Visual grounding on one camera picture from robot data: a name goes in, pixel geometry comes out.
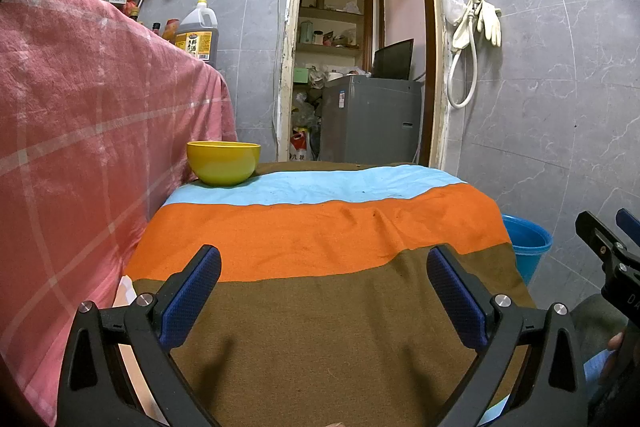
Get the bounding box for wooden door frame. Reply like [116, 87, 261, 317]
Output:
[276, 0, 448, 170]

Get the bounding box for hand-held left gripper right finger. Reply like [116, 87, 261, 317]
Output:
[426, 245, 590, 427]

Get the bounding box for black monitor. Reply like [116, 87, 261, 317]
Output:
[372, 38, 415, 81]

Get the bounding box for person's right hand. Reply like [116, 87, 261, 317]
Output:
[600, 332, 627, 380]

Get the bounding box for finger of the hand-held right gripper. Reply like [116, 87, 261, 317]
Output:
[615, 208, 640, 236]
[575, 212, 632, 273]

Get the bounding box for white hose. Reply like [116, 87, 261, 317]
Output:
[446, 0, 479, 108]

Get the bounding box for white power cable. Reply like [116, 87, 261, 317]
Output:
[273, 0, 287, 148]

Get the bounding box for red white plastic bag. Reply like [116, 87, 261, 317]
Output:
[290, 129, 313, 162]

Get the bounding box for wooden wall shelf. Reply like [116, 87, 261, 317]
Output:
[298, 0, 375, 58]

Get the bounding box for large cooking oil bottle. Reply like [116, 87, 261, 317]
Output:
[174, 0, 221, 68]

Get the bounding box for pink plaid cloth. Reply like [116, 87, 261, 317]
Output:
[0, 0, 238, 427]

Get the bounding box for grey washing machine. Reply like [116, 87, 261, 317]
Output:
[319, 75, 422, 164]

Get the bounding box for cream rubber gloves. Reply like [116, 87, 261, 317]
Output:
[470, 0, 502, 46]

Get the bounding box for striped orange brown blanket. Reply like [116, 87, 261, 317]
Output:
[122, 162, 538, 427]

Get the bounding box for yellow bowl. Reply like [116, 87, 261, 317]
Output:
[186, 141, 262, 186]

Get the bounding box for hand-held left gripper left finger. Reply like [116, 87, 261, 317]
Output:
[56, 245, 223, 427]

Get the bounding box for person's dark clothing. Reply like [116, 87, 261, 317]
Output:
[570, 294, 628, 360]

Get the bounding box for blue plastic bucket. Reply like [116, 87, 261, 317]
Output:
[501, 214, 554, 286]

